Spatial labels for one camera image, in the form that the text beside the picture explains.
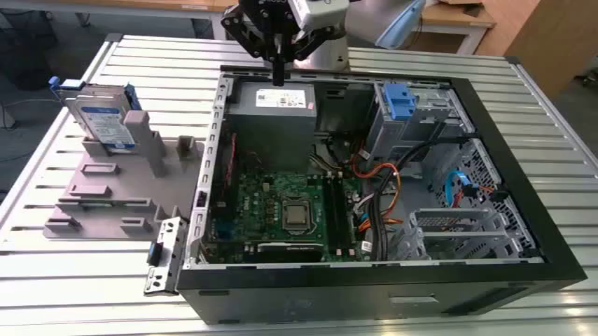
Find wooden cabinet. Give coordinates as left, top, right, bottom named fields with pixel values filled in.
left=474, top=0, right=598, bottom=101

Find grey plastic parts rack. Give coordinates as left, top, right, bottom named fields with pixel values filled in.
left=41, top=111, right=207, bottom=242

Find metal disk bay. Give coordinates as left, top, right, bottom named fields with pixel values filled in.
left=390, top=208, right=537, bottom=262

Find metal expansion slot latch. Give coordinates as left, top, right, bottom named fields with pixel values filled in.
left=141, top=216, right=183, bottom=297

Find black RAM slot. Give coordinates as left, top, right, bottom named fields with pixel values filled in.
left=322, top=171, right=342, bottom=256
left=335, top=171, right=356, bottom=256

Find black cable bundle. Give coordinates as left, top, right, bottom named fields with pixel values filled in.
left=366, top=136, right=471, bottom=262

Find black open PC case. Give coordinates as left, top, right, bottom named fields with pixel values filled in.
left=175, top=64, right=589, bottom=325

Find black graphics card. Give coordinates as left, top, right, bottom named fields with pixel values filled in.
left=242, top=241, right=326, bottom=264

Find yellow black supply wires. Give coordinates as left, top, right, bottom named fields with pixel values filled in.
left=307, top=134, right=370, bottom=172

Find blue drive bay latch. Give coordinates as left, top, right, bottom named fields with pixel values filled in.
left=382, top=83, right=416, bottom=120

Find black CPU socket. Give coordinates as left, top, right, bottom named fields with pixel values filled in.
left=279, top=196, right=319, bottom=236

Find silver CPU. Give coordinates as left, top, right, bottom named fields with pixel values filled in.
left=282, top=204, right=312, bottom=228

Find orange power wire black plug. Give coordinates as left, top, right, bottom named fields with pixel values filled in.
left=455, top=185, right=510, bottom=207

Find metal optical drive cage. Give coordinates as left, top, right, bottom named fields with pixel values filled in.
left=366, top=80, right=472, bottom=165

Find long desk white legs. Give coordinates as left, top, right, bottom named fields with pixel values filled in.
left=44, top=0, right=244, bottom=41

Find orange wire bundle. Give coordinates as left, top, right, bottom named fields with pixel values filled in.
left=350, top=162, right=406, bottom=232

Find wooden desk white frame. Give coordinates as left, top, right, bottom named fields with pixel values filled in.
left=410, top=0, right=496, bottom=54

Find green motherboard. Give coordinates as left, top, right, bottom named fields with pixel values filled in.
left=207, top=171, right=375, bottom=263

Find grey power supply unit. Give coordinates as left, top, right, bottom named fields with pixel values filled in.
left=228, top=82, right=319, bottom=174

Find blue data wire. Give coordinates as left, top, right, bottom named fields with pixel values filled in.
left=444, top=169, right=480, bottom=208

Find hard disk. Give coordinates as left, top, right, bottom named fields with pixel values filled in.
left=48, top=76, right=144, bottom=155

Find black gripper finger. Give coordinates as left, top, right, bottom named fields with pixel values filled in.
left=279, top=27, right=346, bottom=87
left=219, top=6, right=282, bottom=87

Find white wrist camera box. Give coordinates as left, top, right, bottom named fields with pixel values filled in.
left=287, top=0, right=351, bottom=31

